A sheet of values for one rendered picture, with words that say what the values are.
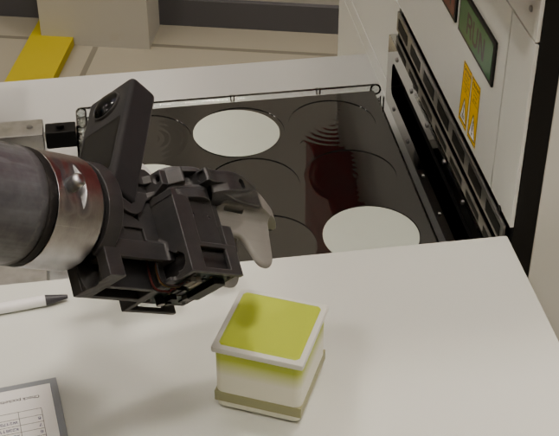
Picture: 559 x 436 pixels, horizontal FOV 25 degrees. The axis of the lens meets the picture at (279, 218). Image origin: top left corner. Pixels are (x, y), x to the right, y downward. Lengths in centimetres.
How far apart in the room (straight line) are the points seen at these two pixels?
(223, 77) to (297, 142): 31
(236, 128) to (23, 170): 73
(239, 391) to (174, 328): 12
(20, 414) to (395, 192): 52
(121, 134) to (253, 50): 260
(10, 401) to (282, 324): 23
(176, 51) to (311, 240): 220
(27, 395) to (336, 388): 25
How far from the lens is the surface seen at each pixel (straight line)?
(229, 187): 88
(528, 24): 111
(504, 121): 119
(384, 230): 131
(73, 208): 78
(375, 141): 145
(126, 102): 90
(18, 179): 75
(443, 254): 118
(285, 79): 172
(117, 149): 86
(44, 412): 103
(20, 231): 75
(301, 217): 132
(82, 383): 106
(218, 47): 348
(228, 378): 100
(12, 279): 130
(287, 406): 100
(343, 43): 195
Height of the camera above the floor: 170
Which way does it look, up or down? 37 degrees down
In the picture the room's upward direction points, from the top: straight up
